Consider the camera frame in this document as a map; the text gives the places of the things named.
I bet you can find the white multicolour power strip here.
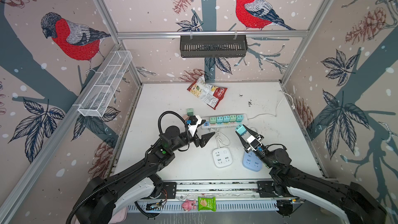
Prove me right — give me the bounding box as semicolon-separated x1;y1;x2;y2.
201;114;248;129

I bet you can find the teal plug adapter front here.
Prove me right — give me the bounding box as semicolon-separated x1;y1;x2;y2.
235;124;247;136

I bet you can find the white square power socket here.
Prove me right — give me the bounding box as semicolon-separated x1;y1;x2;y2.
212;147;233;168

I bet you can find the light green plug adapter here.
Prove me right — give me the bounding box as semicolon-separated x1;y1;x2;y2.
230;115;238;122

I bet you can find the green plug adapter front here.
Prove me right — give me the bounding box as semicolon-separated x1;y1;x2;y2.
209;117;217;124

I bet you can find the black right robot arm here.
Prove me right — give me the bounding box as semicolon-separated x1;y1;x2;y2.
235;124;387;224

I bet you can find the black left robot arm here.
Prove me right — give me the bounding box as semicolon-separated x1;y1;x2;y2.
66;111;215;224

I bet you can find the blue square power socket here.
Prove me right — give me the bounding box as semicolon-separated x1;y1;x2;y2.
243;151;263;172

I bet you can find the red white chips bag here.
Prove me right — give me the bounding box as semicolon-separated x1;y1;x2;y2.
187;75;228;110

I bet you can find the green snack packet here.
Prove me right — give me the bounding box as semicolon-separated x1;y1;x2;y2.
198;197;217;212

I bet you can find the pink toy pig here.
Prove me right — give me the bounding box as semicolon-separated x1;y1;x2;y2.
181;199;197;212

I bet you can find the pink tray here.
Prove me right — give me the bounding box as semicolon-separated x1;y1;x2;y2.
109;207;128;224

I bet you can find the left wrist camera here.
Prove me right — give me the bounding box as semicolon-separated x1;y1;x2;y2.
185;115;203;138

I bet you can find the white socket cable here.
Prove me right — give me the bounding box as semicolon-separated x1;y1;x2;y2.
214;129;231;147

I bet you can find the power strip white cable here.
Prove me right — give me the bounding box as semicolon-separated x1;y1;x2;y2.
248;90;296;120

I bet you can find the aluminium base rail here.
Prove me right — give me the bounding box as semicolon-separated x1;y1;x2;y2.
138;179;306;214

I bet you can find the black hanging wire basket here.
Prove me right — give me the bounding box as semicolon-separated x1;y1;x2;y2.
180;35;248;58

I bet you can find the white wire mesh shelf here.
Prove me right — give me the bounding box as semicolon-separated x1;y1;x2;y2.
78;50;132;117

